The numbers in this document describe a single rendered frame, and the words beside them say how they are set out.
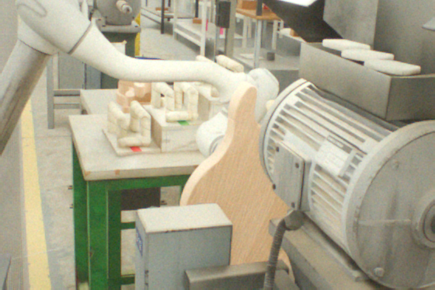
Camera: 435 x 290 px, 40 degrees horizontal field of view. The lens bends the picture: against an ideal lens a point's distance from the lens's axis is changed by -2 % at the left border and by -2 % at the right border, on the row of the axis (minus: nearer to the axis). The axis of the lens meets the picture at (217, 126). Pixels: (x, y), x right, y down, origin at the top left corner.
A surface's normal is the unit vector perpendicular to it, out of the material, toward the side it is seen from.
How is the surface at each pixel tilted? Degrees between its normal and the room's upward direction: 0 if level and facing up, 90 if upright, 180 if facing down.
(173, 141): 90
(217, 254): 90
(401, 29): 90
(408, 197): 86
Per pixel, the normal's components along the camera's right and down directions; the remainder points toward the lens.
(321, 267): 0.06, -0.96
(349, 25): 0.31, 0.29
